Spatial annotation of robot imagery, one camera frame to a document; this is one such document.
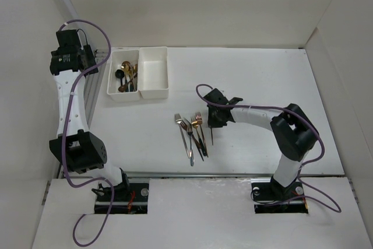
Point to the gold spoon green handle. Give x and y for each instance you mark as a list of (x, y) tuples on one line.
[(134, 71), (130, 74), (126, 67)]

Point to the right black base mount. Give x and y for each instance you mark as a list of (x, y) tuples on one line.
[(270, 198)]

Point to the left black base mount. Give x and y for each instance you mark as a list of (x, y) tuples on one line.
[(131, 200)]

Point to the gold fork green handle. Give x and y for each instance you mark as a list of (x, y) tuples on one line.
[(195, 123)]

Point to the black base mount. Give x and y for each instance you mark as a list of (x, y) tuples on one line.
[(131, 200), (270, 198)]

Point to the rose gold fork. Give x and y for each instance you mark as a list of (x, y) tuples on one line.
[(199, 122)]

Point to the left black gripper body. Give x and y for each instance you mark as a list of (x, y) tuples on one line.
[(85, 51)]

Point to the black spoon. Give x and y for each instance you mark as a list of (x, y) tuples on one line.
[(120, 74)]

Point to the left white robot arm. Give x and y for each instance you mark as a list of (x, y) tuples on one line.
[(75, 145)]

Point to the dark bronze spoon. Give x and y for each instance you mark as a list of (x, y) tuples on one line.
[(124, 87)]

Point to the white divided utensil tray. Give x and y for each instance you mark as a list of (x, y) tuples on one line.
[(152, 78)]

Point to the silver fork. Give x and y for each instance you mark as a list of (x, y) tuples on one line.
[(178, 120), (190, 147)]

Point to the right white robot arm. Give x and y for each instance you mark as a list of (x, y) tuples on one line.
[(294, 133)]

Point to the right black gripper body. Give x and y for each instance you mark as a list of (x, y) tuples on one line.
[(214, 120)]

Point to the aluminium rail frame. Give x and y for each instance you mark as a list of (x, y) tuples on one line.
[(87, 115)]

